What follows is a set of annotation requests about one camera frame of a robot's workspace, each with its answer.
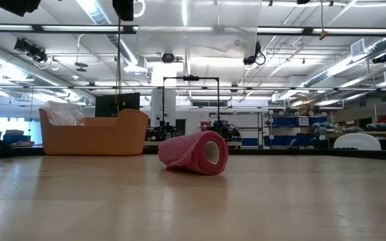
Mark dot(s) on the white column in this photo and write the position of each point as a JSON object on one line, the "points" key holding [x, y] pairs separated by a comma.
{"points": [[169, 100]]}

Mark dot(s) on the pink bandage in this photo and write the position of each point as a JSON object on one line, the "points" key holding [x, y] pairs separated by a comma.
{"points": [[186, 152]]}

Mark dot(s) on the orange plastic bin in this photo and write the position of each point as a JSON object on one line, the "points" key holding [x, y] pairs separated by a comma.
{"points": [[96, 137]]}

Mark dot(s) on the black ceiling-mounted device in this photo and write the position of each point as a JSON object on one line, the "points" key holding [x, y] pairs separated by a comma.
{"points": [[32, 50]]}

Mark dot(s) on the black overhead camera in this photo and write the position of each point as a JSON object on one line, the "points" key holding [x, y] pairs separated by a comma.
{"points": [[168, 58]]}

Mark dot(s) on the blue background box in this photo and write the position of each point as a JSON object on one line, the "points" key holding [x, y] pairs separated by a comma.
{"points": [[15, 137]]}

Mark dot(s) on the black background robot arm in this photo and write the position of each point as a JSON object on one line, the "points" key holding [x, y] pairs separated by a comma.
{"points": [[161, 130], [224, 129]]}

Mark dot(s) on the metal shelf rack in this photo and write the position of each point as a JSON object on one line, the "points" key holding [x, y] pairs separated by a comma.
{"points": [[270, 130]]}

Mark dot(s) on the clear plastic zip bag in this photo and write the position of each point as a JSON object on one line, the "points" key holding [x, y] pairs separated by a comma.
{"points": [[196, 40]]}

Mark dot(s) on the blue storage bin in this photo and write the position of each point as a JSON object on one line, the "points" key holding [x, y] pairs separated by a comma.
{"points": [[317, 120], [283, 121]]}

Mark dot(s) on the black background gantry frame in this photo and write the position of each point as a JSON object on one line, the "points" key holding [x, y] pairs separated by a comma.
{"points": [[191, 78]]}

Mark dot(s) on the black monitor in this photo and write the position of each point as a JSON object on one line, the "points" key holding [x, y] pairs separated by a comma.
{"points": [[106, 103]]}

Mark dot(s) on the white plastic container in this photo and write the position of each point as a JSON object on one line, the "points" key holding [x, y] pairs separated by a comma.
{"points": [[357, 142]]}

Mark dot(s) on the black overhead frame beam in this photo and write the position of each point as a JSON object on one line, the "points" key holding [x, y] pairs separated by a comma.
{"points": [[79, 31]]}

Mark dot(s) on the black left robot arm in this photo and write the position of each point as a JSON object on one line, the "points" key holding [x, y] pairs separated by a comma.
{"points": [[15, 6]]}

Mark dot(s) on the white air vent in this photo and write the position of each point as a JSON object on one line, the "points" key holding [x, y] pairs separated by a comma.
{"points": [[358, 47]]}

